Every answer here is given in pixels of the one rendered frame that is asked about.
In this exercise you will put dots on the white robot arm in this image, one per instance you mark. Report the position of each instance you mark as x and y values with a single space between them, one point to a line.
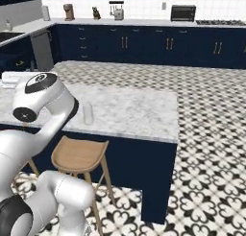
38 131

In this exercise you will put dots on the clear glass cup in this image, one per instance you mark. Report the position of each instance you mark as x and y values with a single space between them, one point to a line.
88 113

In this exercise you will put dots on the navy dining counter base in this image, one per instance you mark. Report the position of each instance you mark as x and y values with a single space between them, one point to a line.
141 172

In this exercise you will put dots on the wooden bar stool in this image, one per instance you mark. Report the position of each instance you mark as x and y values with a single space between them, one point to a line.
80 155

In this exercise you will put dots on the navy base cupboard run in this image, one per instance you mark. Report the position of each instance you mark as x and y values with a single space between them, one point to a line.
144 46

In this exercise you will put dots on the silver stand mixer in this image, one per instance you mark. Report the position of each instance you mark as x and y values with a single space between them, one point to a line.
118 11

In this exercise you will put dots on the stainless dishwasher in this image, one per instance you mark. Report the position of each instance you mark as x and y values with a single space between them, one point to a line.
41 51

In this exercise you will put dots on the black toaster oven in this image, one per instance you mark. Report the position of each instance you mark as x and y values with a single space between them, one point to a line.
183 13

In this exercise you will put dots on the white tray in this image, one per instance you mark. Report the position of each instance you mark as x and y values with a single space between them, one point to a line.
11 78

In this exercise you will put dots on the white paper towel roll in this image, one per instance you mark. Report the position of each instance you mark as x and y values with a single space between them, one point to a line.
46 13

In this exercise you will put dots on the black gas hob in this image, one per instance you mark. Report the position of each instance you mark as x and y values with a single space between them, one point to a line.
221 22

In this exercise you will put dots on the dark sink basin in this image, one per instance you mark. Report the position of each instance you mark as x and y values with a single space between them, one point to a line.
7 36

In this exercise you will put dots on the soap dispenser bottle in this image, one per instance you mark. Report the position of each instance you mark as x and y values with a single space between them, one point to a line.
8 25

